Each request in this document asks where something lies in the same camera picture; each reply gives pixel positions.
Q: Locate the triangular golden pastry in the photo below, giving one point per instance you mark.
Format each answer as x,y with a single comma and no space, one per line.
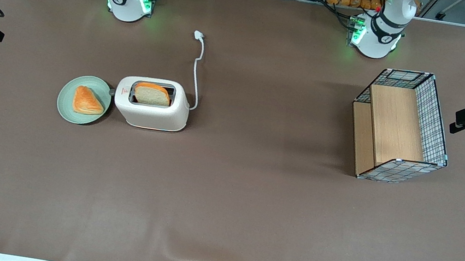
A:
86,102

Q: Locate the green round plate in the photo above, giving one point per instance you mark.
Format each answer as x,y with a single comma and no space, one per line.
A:
67,99

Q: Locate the white two-slot toaster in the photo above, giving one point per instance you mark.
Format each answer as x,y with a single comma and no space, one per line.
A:
151,115

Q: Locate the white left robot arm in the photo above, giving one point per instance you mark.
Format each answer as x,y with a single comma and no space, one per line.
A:
375,41

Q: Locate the toast bread slice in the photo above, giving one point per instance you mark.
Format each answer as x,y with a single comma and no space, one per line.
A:
151,95

